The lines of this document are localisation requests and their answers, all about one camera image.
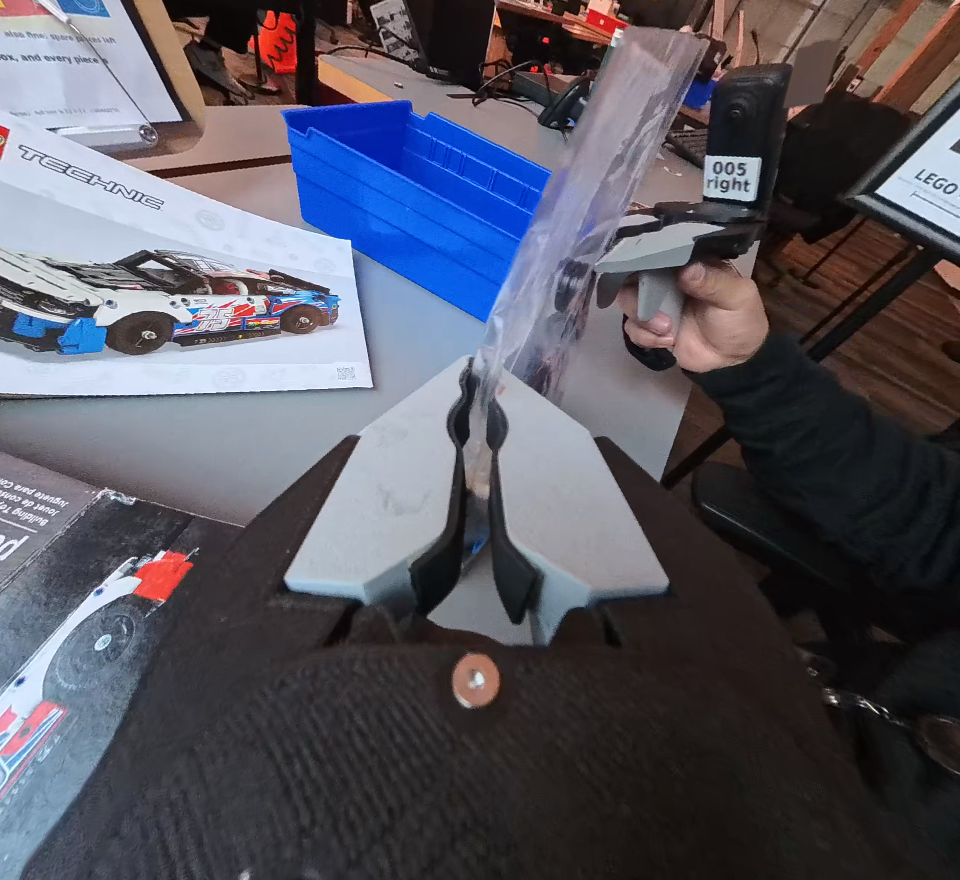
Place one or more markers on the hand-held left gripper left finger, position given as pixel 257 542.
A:
pixel 375 505

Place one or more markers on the race car instruction booklet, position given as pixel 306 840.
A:
pixel 225 234

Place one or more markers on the red box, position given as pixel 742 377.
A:
pixel 604 21

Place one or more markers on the race car lego box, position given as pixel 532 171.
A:
pixel 75 595

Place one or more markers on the black keyboard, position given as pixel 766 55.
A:
pixel 686 146

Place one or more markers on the clear plastic parts bag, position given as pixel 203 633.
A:
pixel 600 167

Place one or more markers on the person's right forearm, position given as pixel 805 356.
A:
pixel 825 445

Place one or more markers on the person's right hand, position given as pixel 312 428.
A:
pixel 720 317

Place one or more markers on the black chair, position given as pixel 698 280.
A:
pixel 750 520

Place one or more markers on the blue plastic bin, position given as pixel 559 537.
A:
pixel 390 219

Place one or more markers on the orange patterned object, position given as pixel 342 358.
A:
pixel 276 43

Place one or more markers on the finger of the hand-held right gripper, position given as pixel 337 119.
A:
pixel 652 249

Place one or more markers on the wooden instruction sign board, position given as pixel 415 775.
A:
pixel 75 69

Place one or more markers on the black framed sign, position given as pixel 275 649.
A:
pixel 922 182

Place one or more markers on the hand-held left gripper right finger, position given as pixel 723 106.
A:
pixel 570 520

